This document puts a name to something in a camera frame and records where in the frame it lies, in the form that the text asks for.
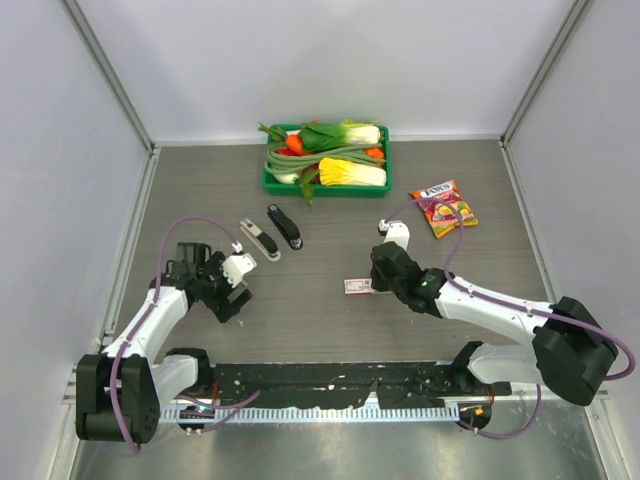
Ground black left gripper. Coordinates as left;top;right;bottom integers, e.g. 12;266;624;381
197;252;251;322

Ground black deli stapler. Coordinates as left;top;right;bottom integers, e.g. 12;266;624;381
267;204;303;250

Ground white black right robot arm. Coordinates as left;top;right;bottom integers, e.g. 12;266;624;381
370;242;618;406

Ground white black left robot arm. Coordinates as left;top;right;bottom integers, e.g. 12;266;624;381
75;242;257;447

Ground red white staple box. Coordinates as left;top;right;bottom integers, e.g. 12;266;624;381
344;278;375;295

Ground Fox's candy bag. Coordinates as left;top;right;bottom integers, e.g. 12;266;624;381
409;179;479;239

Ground toy yellow napa cabbage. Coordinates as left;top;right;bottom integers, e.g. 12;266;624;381
318;157;387;187

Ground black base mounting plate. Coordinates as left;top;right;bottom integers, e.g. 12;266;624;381
213;362;512;410

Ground green plastic tray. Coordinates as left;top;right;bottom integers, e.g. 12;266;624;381
259;122;393;202

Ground toy green long beans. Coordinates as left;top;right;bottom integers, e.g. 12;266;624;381
264;141;390;176

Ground toy bok choy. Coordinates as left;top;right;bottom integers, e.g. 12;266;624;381
298;121;382;151

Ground toy orange carrot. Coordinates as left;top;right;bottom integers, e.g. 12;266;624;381
285;134;304;155

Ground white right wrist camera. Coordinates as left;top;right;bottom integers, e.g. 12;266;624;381
378;219;410;250

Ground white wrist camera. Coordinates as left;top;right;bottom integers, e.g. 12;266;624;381
222;253;257;288
378;219;410;250

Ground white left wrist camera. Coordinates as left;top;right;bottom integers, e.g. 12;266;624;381
222;253;257;288

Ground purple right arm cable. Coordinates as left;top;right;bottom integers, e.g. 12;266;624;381
382;197;637;439

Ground aluminium frame rail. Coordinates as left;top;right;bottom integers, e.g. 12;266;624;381
62;358;609;424

